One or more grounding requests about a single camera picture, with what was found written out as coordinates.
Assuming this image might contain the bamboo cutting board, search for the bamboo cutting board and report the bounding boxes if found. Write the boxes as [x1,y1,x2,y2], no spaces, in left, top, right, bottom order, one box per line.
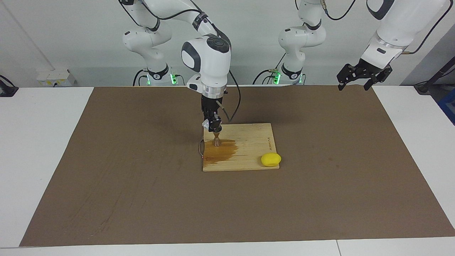
[203,123,280,172]

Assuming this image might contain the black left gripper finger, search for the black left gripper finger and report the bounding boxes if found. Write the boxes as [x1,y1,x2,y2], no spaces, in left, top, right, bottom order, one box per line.
[337,64,357,91]
[363,67,394,91]

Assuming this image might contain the black stand leg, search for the black stand leg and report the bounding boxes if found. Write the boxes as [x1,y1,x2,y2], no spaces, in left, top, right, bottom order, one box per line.
[414,57,455,95]

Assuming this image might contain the brown table mat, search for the brown table mat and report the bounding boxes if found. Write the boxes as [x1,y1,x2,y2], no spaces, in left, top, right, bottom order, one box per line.
[20,85,455,247]

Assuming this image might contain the blue crate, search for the blue crate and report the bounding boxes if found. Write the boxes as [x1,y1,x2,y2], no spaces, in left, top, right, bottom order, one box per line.
[437,89,455,126]

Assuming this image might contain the black base cable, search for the black base cable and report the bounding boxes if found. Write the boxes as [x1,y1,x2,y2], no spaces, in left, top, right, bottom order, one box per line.
[133,69,149,87]
[253,53,285,85]

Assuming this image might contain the yellow lemon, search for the yellow lemon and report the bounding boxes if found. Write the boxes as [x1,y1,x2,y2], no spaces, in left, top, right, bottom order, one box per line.
[261,153,282,167]

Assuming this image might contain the black clamp mount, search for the black clamp mount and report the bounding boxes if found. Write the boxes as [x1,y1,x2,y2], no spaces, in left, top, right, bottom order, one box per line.
[0,75,19,97]

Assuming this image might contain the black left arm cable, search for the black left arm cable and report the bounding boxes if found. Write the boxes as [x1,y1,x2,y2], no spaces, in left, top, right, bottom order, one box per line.
[295,0,455,55]

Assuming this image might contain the white wall power strip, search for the white wall power strip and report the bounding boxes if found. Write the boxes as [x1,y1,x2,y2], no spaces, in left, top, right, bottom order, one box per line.
[37,69,76,87]

